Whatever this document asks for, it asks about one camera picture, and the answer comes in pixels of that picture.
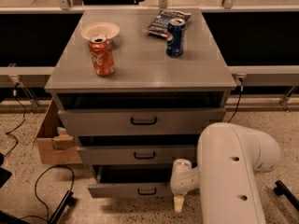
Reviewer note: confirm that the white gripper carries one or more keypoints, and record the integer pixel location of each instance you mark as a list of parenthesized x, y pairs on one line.
[(179, 186)]

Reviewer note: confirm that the grey bottom drawer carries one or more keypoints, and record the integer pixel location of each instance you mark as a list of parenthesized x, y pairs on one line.
[(132, 181)]

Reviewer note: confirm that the grey drawer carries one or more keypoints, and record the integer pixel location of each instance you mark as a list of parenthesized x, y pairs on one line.
[(132, 181), (120, 155), (106, 122)]

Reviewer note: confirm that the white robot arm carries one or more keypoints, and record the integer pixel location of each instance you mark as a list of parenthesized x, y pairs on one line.
[(228, 156)]

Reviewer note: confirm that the grey middle drawer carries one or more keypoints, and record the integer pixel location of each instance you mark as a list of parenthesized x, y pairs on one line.
[(120, 155)]

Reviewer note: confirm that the grey top drawer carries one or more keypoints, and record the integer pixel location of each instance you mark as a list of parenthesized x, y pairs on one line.
[(106, 122)]

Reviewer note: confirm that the grey drawer cabinet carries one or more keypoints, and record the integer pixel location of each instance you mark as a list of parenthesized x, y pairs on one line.
[(145, 77)]

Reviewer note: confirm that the black stand leg right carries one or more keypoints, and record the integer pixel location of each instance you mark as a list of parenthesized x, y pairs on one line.
[(280, 189)]

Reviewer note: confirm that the black stand leg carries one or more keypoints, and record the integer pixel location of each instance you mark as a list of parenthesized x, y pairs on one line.
[(280, 189), (67, 201)]

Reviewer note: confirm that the black stand leg left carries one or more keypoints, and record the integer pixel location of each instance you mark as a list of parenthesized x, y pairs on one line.
[(67, 201)]

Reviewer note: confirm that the brown cardboard box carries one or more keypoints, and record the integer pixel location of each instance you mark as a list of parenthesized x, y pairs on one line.
[(55, 145)]

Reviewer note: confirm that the blue pepsi can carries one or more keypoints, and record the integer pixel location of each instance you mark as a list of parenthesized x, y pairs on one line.
[(175, 37)]

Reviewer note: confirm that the orange coca-cola can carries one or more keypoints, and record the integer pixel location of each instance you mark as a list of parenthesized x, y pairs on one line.
[(101, 55)]

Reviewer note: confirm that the blue chip bag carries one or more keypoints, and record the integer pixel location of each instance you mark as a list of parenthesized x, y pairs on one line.
[(159, 25)]

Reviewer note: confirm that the white paper bowl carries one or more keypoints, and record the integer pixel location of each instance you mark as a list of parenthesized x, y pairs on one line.
[(110, 30)]

